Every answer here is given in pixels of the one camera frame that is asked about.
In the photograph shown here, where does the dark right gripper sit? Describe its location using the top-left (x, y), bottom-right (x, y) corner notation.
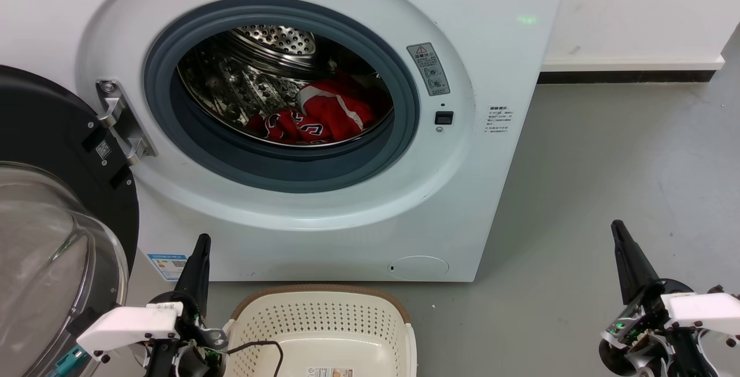
top-left (598, 220), bottom-right (720, 377)

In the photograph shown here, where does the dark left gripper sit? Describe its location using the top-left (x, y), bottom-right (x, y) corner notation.
top-left (147, 234), bottom-right (229, 377)

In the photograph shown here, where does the red and white garment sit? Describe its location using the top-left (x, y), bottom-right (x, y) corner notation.
top-left (246, 73), bottom-right (379, 146)

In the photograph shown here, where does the cream perforated laundry basket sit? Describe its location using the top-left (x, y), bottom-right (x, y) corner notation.
top-left (223, 284), bottom-right (418, 377)

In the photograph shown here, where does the stainless steel washing machine drum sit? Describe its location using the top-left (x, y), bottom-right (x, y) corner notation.
top-left (176, 24), bottom-right (395, 147)

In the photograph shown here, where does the black round washer door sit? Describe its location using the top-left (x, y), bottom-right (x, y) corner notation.
top-left (0, 65), bottom-right (140, 377)

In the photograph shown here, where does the blue white energy label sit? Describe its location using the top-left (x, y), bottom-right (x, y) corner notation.
top-left (146, 253), bottom-right (188, 281)

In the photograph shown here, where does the grey rubber door gasket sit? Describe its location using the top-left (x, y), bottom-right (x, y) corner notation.
top-left (143, 0), bottom-right (420, 194)

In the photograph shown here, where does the white front-load washing machine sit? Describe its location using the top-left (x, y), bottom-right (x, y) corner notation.
top-left (0, 0), bottom-right (572, 283)

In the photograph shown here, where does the silver metal door hinge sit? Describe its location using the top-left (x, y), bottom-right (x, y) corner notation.
top-left (95, 79), bottom-right (158, 167)

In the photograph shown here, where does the black baseboard strip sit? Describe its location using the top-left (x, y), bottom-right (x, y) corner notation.
top-left (538, 71), bottom-right (717, 84)

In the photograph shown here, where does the small white text sticker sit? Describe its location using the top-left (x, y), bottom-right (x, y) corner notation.
top-left (484, 105), bottom-right (513, 135)

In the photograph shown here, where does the round white filter cover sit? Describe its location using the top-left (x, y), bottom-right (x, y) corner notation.
top-left (387, 256), bottom-right (450, 279)

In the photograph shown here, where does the grey warning sticker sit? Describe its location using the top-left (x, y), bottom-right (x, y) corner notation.
top-left (406, 42), bottom-right (450, 97)

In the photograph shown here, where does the thin black cable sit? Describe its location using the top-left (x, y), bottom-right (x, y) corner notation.
top-left (225, 341), bottom-right (284, 377)

